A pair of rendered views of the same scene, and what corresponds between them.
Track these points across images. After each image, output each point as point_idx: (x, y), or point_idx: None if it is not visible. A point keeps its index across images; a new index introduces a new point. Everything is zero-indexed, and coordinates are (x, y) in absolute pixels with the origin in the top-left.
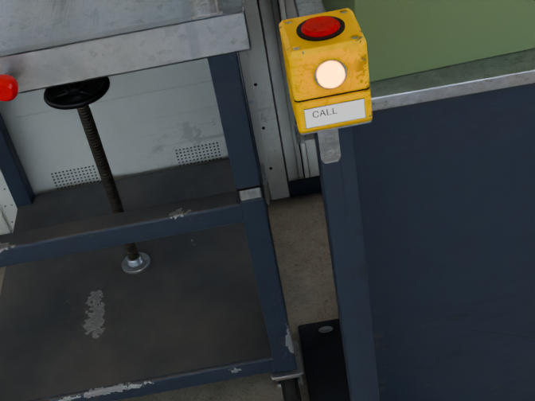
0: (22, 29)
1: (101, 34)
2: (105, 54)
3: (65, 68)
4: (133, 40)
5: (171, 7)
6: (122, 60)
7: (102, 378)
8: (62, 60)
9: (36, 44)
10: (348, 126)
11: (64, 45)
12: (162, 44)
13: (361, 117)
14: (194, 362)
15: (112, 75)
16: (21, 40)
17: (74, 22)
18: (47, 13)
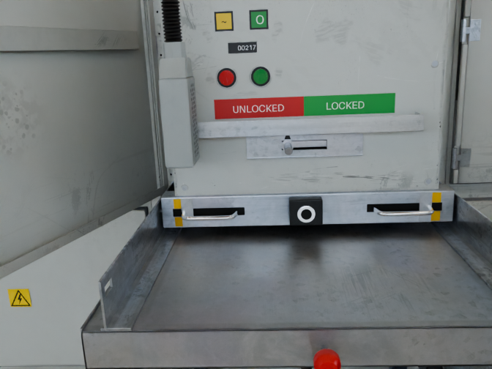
0: (334, 302)
1: (427, 323)
2: (426, 344)
3: (382, 351)
4: (459, 334)
5: (487, 306)
6: (441, 352)
7: None
8: (382, 342)
9: (357, 321)
10: None
11: (389, 329)
12: (487, 345)
13: None
14: None
15: (426, 365)
16: (338, 314)
17: (386, 304)
18: (351, 290)
